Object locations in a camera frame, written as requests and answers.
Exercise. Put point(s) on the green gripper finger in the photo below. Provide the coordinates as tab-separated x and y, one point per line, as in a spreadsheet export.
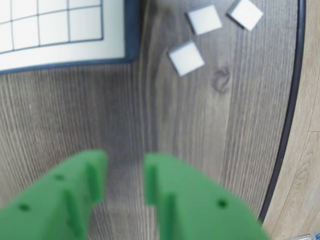
50	205
200	210

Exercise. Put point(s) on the white cube stone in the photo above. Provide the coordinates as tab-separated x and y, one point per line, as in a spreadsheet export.
187	58
204	19
246	13

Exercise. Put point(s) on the white grid go board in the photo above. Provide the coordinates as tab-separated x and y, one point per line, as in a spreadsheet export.
75	50

